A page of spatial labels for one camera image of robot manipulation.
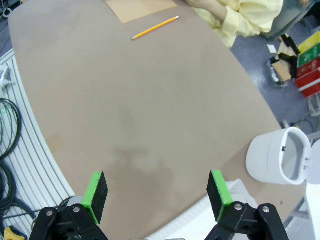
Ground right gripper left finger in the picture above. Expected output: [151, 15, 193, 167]
[28, 171, 110, 240]

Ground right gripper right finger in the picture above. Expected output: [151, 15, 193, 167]
[204, 169, 290, 240]

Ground yellow pencil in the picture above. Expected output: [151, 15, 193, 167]
[131, 15, 180, 41]

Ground spiral notebook with brown cover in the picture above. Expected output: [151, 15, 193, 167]
[104, 0, 179, 25]

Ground person's left forearm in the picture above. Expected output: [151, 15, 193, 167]
[184, 0, 229, 28]

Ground white perforated plastic basket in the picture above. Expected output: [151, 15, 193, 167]
[146, 178, 258, 240]

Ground white lidded trash bin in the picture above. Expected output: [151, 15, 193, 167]
[245, 126, 320, 186]

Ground white round-cornered table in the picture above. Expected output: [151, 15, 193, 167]
[283, 182, 320, 240]

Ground clear box with cardboard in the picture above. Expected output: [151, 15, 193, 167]
[264, 56, 294, 89]

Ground white plug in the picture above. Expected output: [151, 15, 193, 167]
[0, 65, 14, 88]

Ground black and tan floor stand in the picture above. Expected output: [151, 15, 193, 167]
[274, 33, 301, 66]

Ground green recycling bin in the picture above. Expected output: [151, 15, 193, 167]
[296, 44, 320, 70]

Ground yellow recycling bin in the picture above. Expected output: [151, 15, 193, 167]
[298, 31, 320, 55]

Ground person in yellow shirt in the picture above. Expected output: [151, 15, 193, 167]
[191, 0, 285, 49]

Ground grey trousers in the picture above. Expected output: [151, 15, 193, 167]
[261, 0, 316, 41]

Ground black cable coil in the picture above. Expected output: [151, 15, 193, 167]
[0, 98, 23, 160]
[0, 162, 38, 226]

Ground yellow black tool handle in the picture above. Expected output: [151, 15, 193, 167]
[3, 226, 27, 240]

